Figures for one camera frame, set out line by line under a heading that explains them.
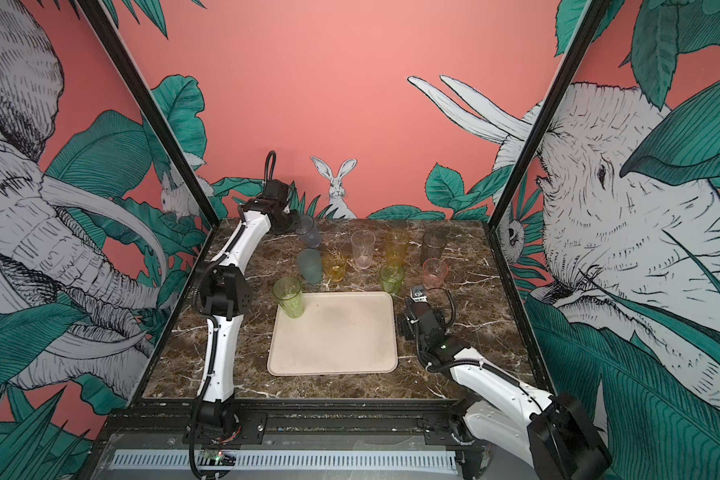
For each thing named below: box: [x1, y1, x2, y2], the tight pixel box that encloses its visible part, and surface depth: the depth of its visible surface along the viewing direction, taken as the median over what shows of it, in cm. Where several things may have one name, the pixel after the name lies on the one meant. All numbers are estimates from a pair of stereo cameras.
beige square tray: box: [267, 291, 399, 376], surface depth 92 cm
